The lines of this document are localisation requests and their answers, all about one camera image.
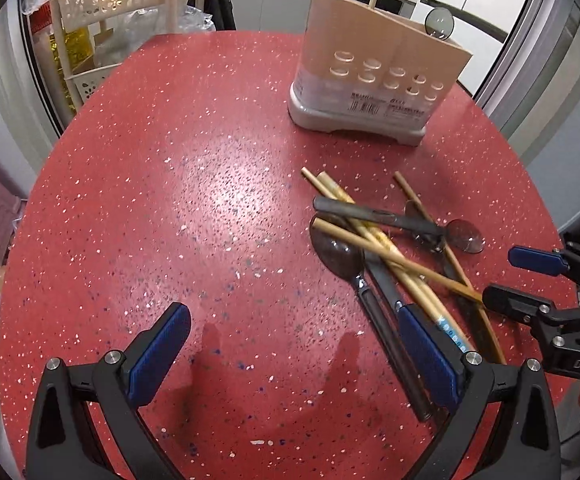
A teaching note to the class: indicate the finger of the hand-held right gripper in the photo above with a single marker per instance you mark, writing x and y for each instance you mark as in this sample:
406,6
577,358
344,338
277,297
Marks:
514,302
534,259

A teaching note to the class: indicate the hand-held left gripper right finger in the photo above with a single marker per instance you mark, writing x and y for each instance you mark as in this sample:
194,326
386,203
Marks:
427,355

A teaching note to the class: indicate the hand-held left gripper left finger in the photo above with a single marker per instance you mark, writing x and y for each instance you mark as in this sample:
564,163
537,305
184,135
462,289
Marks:
162,350

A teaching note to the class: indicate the floral print bamboo chopstick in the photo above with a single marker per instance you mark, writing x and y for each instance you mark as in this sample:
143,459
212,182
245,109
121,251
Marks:
422,292
315,180

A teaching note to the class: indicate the brown wooden chopstick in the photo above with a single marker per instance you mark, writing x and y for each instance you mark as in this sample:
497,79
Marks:
409,192

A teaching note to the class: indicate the beige utensil holder grey base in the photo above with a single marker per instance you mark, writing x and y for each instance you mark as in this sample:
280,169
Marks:
369,50

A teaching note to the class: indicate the yellow package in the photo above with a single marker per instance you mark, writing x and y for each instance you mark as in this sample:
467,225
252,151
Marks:
72,45

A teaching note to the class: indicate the grey door frame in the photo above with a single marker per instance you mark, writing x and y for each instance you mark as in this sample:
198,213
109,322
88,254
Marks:
544,60

